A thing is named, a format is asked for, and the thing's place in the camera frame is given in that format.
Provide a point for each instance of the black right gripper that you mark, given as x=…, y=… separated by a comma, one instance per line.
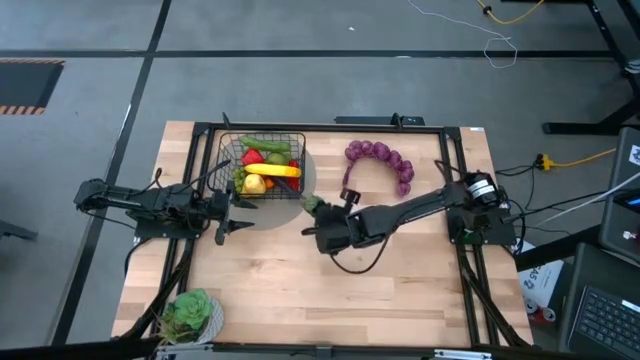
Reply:
x=332, y=232

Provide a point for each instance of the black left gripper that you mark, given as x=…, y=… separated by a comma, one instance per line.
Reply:
x=221, y=207

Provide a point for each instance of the green grape bunch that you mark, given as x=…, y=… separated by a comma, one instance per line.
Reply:
x=240, y=179

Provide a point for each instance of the yellow banana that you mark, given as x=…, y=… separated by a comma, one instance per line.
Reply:
x=272, y=170

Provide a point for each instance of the red bell pepper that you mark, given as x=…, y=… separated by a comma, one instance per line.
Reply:
x=251, y=157

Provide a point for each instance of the green pear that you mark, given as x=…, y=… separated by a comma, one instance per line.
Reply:
x=277, y=159

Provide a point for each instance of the green cucumber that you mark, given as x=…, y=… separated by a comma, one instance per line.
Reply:
x=265, y=145

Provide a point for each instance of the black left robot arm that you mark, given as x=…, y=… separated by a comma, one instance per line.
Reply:
x=150, y=202

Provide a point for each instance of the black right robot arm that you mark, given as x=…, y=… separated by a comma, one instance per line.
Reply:
x=425, y=205

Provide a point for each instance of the grey round mat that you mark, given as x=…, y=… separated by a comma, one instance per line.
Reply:
x=275, y=215

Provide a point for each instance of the succulent in white pot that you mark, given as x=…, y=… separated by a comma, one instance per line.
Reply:
x=192, y=312

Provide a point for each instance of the red soda can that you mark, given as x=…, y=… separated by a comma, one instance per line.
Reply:
x=548, y=314
x=531, y=306

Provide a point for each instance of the white printed box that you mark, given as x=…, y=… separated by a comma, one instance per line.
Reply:
x=542, y=282

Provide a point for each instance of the black hazard-striped floor mat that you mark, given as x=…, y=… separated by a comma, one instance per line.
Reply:
x=27, y=85

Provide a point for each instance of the black laptop with keyboard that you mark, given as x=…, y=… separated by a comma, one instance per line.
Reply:
x=605, y=315

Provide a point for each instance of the black monitor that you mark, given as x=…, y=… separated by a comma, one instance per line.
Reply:
x=620, y=210

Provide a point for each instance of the black table leg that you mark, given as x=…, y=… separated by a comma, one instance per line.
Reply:
x=610, y=30

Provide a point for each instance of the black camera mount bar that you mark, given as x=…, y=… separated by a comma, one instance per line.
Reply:
x=370, y=120

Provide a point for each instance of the black metal table frame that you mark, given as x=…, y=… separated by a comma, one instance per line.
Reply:
x=447, y=150

